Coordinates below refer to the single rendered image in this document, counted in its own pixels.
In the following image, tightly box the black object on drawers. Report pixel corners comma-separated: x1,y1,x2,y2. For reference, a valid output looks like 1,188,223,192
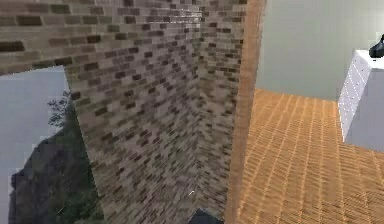
368,32,384,59

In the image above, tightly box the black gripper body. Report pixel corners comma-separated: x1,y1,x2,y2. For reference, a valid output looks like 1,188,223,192
187,208,224,224

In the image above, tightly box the white chest of drawers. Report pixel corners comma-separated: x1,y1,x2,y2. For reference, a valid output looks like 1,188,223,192
337,49,384,153

